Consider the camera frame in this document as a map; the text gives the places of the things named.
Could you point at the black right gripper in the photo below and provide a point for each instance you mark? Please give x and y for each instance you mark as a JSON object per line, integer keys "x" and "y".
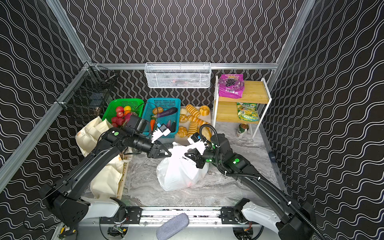
{"x": 200, "y": 157}

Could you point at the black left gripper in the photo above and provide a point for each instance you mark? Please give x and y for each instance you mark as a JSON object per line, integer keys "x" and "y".
{"x": 156, "y": 150}

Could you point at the white plastic bag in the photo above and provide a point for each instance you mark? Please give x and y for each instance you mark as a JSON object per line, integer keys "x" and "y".
{"x": 177, "y": 172}

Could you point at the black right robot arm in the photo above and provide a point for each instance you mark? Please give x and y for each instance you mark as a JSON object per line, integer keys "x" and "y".
{"x": 287, "y": 217}

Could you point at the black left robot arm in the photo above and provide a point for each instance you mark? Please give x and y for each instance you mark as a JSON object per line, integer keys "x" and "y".
{"x": 63, "y": 199}

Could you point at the knotted round bun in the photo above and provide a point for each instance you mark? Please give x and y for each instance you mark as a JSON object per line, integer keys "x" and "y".
{"x": 182, "y": 132}

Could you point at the oval golden bread loaf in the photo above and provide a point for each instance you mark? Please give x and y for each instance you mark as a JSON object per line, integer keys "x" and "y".
{"x": 206, "y": 132}

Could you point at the striped bread roll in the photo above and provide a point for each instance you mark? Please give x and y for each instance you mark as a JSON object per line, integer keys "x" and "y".
{"x": 193, "y": 128}

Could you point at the orange carrot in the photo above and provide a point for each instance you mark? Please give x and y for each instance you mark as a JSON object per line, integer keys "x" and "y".
{"x": 152, "y": 124}

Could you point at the beige bread tray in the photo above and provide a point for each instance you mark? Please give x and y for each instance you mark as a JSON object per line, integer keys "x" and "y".
{"x": 185, "y": 112}

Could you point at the teal plastic basket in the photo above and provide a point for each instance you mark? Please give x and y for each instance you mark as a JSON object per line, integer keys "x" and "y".
{"x": 165, "y": 103}

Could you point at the long striped bread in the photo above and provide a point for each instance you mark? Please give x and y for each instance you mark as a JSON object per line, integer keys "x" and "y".
{"x": 198, "y": 120}

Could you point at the brown potato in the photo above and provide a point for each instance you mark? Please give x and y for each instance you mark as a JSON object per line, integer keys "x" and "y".
{"x": 157, "y": 110}

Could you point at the purple eggplant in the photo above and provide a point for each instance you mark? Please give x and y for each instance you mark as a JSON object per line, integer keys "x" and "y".
{"x": 166, "y": 113}

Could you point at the pumpkin shaped bread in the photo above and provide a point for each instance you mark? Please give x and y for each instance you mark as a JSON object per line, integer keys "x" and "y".
{"x": 204, "y": 110}

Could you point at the green plastic basket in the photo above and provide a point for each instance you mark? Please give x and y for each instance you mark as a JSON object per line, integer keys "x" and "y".
{"x": 119, "y": 109}

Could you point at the white wooden two-tier shelf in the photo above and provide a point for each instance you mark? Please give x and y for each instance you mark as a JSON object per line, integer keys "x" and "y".
{"x": 225, "y": 109}

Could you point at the green white can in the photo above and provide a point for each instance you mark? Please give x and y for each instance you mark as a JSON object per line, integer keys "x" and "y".
{"x": 242, "y": 130}

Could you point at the green yellow snack bag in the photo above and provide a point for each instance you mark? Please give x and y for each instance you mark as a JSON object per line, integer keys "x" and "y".
{"x": 248, "y": 112}

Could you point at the grey cloth pad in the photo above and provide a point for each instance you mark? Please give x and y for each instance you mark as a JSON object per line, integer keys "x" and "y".
{"x": 172, "y": 227}

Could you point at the left purple snack bag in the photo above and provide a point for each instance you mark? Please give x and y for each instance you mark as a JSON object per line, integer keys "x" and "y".
{"x": 231, "y": 86}

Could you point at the yellow black tape measure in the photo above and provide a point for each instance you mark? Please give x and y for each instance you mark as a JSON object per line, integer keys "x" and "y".
{"x": 67, "y": 231}

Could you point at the white wire wall basket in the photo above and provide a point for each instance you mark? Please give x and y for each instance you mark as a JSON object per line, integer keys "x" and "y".
{"x": 178, "y": 75}

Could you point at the black wire wall basket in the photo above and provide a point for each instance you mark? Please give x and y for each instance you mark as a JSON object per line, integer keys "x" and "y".
{"x": 90, "y": 97}

